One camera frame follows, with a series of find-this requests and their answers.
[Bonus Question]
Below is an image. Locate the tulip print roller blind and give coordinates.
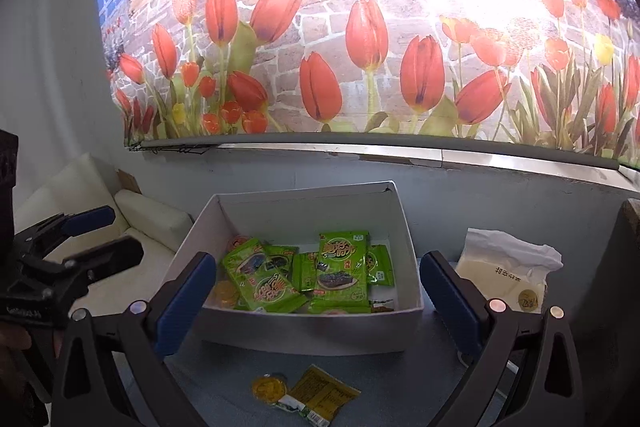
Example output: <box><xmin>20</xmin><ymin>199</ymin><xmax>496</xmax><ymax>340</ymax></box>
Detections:
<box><xmin>98</xmin><ymin>0</ymin><xmax>639</xmax><ymax>168</ymax></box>

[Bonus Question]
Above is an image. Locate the front green seaweed packet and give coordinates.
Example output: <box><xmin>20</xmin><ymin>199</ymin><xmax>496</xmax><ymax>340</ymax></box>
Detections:
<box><xmin>222</xmin><ymin>239</ymin><xmax>307</xmax><ymax>313</ymax></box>

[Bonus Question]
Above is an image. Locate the yellow green snack packet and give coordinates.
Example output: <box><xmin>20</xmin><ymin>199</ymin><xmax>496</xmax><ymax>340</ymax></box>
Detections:
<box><xmin>276</xmin><ymin>365</ymin><xmax>361</xmax><ymax>427</ymax></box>

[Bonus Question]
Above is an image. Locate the person left hand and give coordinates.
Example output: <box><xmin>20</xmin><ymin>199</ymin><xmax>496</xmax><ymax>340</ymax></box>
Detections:
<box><xmin>1</xmin><ymin>323</ymin><xmax>53</xmax><ymax>405</ymax></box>

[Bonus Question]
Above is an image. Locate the white tissue pack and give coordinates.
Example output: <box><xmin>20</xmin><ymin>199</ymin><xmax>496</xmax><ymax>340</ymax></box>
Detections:
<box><xmin>454</xmin><ymin>229</ymin><xmax>563</xmax><ymax>313</ymax></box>

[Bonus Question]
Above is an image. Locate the cardboard piece behind sofa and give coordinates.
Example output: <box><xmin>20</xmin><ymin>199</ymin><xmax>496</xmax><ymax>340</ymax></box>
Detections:
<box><xmin>116</xmin><ymin>169</ymin><xmax>141</xmax><ymax>194</ymax></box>

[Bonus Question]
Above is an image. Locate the white cardboard box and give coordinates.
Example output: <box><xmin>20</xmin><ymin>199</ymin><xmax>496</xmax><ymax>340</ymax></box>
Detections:
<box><xmin>166</xmin><ymin>181</ymin><xmax>424</xmax><ymax>357</ymax></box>

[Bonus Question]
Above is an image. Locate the yellow jelly cup in box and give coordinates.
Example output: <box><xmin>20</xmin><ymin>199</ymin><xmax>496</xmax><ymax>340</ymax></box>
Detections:
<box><xmin>212</xmin><ymin>280</ymin><xmax>240</xmax><ymax>309</ymax></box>

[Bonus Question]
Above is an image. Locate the cream leather sofa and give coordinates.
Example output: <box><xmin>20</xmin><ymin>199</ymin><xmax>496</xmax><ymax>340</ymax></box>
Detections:
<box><xmin>14</xmin><ymin>154</ymin><xmax>193</xmax><ymax>315</ymax></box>

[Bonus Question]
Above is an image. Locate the yellow jelly cup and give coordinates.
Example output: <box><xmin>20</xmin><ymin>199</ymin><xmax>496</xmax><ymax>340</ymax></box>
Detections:
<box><xmin>252</xmin><ymin>374</ymin><xmax>288</xmax><ymax>404</ymax></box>
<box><xmin>212</xmin><ymin>280</ymin><xmax>240</xmax><ymax>309</ymax></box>

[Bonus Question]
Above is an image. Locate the upright green seaweed packet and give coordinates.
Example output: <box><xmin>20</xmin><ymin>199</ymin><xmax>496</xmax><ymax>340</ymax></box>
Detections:
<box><xmin>308</xmin><ymin>230</ymin><xmax>371</xmax><ymax>314</ymax></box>

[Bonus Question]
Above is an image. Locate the blue table cloth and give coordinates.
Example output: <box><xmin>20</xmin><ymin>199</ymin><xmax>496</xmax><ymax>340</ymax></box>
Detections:
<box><xmin>165</xmin><ymin>301</ymin><xmax>465</xmax><ymax>426</ymax></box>

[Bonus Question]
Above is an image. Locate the middle green seaweed packet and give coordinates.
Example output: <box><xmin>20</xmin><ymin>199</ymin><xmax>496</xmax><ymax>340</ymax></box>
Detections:
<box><xmin>291</xmin><ymin>253</ymin><xmax>317</xmax><ymax>293</ymax></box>

